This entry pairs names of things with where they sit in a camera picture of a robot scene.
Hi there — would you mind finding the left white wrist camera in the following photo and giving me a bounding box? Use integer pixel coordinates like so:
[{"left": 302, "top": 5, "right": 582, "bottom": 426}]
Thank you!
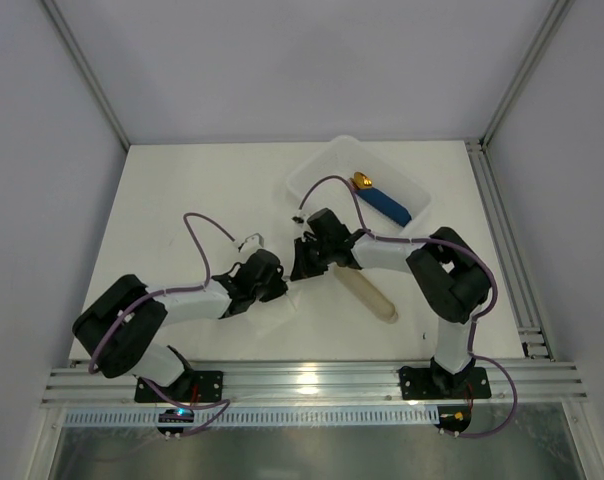
[{"left": 237, "top": 233, "right": 265, "bottom": 255}]

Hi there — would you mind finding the white plastic basket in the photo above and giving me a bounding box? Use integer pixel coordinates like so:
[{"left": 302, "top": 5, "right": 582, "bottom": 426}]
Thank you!
[{"left": 286, "top": 135, "right": 433, "bottom": 237}]

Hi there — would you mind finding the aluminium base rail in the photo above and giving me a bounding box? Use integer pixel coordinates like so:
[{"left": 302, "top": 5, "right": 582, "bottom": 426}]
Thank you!
[{"left": 41, "top": 359, "right": 588, "bottom": 407}]

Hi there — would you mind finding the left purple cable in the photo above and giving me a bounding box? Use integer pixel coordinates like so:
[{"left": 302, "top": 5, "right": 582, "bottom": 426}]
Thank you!
[{"left": 89, "top": 213, "right": 243, "bottom": 441}]

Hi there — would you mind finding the aluminium frame post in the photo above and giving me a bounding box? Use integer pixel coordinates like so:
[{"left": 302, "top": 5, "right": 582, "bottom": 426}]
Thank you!
[
  {"left": 37, "top": 0, "right": 131, "bottom": 152},
  {"left": 479, "top": 0, "right": 574, "bottom": 150}
]

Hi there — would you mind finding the right aluminium frame post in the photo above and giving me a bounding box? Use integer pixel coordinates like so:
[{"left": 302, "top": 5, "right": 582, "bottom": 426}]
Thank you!
[{"left": 479, "top": 0, "right": 574, "bottom": 150}]

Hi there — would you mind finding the oval wooden cutlery tray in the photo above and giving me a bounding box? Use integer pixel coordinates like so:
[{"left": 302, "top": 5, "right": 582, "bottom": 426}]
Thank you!
[{"left": 334, "top": 267, "right": 398, "bottom": 324}]

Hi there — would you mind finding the right aluminium side rail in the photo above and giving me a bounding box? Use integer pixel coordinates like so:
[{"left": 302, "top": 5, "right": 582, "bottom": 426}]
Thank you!
[{"left": 465, "top": 140, "right": 555, "bottom": 362}]

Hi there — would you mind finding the white paper napkin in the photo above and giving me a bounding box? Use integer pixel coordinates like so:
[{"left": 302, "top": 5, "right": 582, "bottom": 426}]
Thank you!
[{"left": 247, "top": 282, "right": 302, "bottom": 337}]

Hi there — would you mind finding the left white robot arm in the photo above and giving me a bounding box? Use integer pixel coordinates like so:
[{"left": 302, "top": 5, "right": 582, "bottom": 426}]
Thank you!
[{"left": 72, "top": 249, "right": 288, "bottom": 408}]

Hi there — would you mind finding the white slotted cable duct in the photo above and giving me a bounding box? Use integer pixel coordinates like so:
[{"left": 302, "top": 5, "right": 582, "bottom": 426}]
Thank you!
[{"left": 62, "top": 404, "right": 439, "bottom": 428}]

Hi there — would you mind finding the purple cable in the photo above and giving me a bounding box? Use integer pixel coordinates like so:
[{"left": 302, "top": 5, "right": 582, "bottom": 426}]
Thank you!
[
  {"left": 89, "top": 213, "right": 243, "bottom": 441},
  {"left": 297, "top": 174, "right": 521, "bottom": 441}
]

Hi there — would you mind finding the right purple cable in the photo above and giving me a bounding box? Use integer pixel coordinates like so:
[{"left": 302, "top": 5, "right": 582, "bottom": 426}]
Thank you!
[{"left": 297, "top": 174, "right": 521, "bottom": 441}]

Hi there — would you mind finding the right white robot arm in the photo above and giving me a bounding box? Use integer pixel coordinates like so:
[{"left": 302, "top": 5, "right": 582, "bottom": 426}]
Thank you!
[{"left": 290, "top": 208, "right": 496, "bottom": 400}]

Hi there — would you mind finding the left aluminium frame post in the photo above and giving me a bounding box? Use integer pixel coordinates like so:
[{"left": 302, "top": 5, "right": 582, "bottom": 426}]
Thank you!
[{"left": 37, "top": 0, "right": 131, "bottom": 152}]

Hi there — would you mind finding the gold cutlery in roll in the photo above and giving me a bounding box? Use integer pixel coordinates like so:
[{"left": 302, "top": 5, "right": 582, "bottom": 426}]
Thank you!
[{"left": 350, "top": 171, "right": 373, "bottom": 191}]

